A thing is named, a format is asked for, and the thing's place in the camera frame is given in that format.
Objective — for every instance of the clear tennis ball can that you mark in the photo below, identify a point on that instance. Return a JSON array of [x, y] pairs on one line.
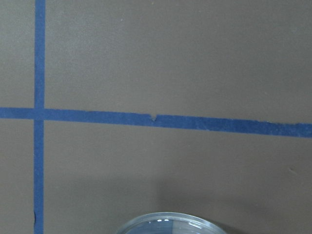
[[169, 223]]

